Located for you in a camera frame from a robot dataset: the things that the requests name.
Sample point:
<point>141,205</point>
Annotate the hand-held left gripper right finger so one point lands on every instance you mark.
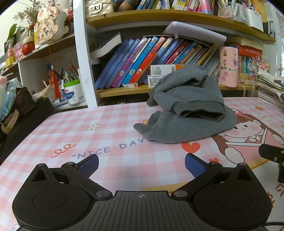
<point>195,165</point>

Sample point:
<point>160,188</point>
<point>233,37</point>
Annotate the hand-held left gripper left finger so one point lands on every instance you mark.
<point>88,165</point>

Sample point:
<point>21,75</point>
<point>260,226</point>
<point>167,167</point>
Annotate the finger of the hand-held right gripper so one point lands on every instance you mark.
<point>269,152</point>

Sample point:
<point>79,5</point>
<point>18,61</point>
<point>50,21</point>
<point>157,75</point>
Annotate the grey sweatshirt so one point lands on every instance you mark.
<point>188,124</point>

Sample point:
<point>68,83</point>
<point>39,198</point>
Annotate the pink checked table mat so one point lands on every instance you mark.
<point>111,137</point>

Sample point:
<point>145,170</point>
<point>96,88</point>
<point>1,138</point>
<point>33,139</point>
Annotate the stack of newspapers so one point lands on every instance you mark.
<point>269,88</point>

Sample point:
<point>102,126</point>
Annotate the white green-lid canister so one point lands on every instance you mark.
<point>73,94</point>

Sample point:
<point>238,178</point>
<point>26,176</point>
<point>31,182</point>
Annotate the black box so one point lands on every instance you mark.
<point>22,128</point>

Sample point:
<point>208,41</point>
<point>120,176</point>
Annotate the cream cloth pouch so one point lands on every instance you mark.
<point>45,94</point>

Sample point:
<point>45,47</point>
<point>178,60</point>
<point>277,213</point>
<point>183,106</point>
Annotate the red tassel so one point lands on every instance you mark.
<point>56,86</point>

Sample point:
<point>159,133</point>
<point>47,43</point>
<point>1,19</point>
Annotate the small red white box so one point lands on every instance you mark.
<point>129,86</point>

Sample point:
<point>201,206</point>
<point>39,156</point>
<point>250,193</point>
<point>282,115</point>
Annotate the beige wrist watch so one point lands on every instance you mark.
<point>10,122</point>

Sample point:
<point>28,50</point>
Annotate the bunch of pens and pencils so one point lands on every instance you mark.
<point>71,76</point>

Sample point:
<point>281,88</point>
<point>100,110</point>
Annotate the pink cylindrical tin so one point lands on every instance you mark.
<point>228,71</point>

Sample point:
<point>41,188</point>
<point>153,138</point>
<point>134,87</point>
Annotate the white wooden bookshelf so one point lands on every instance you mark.
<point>81,66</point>

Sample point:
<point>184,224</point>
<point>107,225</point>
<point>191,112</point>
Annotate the iridescent plastic bag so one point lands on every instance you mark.
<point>7,100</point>

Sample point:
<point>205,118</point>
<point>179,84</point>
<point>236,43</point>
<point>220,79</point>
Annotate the row of leaning colourful books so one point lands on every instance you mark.
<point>133,64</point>

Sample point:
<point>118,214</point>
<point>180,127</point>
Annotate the thick white-paged book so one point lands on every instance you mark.
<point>106,47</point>

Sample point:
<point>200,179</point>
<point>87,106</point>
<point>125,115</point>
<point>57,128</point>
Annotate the white plush toy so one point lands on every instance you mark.
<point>2,81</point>

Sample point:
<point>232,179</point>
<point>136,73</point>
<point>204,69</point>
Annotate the white flat tablet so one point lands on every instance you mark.
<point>195,32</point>

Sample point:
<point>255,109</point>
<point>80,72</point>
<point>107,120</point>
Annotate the red wooden doll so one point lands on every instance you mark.
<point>28,46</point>

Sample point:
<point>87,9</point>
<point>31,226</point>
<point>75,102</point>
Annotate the white desk organizer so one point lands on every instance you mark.
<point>254,18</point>

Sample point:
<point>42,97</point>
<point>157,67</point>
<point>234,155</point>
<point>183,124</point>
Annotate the cartoon figure card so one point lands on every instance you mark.
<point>46,26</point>

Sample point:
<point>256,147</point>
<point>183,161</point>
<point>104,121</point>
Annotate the green plant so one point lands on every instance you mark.
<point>11,31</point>

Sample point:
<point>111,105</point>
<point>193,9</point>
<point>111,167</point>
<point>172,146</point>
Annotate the beige quilted handbag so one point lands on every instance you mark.
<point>99,8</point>

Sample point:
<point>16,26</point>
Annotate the dried flower bunch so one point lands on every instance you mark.
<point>30,12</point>

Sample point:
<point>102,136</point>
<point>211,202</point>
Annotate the row of upright paperback books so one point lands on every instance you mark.
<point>155,4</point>

